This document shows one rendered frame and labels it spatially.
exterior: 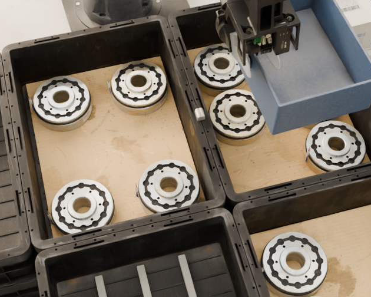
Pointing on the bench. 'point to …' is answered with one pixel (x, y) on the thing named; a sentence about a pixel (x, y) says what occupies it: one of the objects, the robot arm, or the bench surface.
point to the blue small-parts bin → (315, 72)
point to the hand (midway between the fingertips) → (250, 56)
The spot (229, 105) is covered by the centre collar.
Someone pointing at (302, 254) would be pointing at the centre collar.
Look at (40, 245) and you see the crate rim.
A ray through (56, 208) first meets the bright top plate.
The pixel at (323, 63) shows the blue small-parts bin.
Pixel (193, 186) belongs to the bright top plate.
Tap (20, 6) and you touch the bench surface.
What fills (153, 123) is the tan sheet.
